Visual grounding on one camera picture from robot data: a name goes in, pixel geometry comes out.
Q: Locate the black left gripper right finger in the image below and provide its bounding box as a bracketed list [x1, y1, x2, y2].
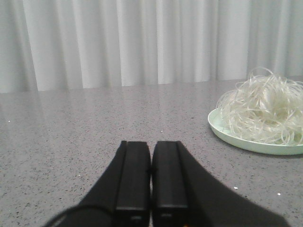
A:
[152, 141, 288, 227]

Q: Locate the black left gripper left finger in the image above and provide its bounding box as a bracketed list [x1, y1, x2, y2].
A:
[46, 140, 151, 227]

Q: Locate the white vermicelli noodle bundle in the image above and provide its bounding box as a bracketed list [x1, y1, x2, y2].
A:
[216, 67, 303, 146]

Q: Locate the pale green round plate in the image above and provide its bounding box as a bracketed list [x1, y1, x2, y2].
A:
[207, 109, 303, 156]

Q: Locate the white pleated curtain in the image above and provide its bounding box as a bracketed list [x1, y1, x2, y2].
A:
[0, 0, 303, 93]

